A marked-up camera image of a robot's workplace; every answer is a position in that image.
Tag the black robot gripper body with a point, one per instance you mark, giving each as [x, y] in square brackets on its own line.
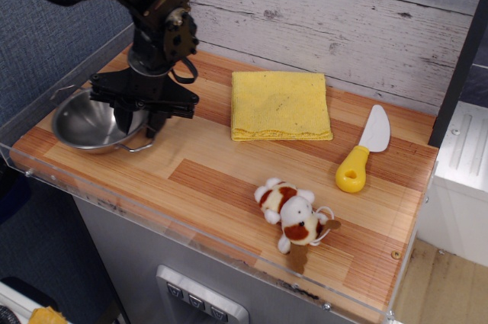
[128, 91]

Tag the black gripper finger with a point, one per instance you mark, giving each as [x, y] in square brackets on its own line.
[123, 119]
[155, 122]

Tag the stainless steel bowl with handles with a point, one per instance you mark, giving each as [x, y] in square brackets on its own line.
[90, 126]

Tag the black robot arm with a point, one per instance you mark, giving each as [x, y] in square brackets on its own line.
[158, 66]

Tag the folded yellow cloth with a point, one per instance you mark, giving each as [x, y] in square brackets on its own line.
[277, 105]

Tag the brown white plush dog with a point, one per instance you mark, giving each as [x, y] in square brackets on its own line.
[302, 227]

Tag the silver dispenser button panel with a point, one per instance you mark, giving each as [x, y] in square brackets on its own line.
[215, 307]

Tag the yellow black object bottom left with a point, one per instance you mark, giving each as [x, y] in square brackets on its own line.
[43, 315]

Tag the clear acrylic table guard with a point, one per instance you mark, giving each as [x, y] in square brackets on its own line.
[187, 203]

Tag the white cabinet at right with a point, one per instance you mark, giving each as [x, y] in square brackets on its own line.
[454, 215]

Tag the yellow handled toy knife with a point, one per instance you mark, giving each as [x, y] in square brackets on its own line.
[351, 175]

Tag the black vertical post right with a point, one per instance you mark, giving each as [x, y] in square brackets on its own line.
[461, 71]

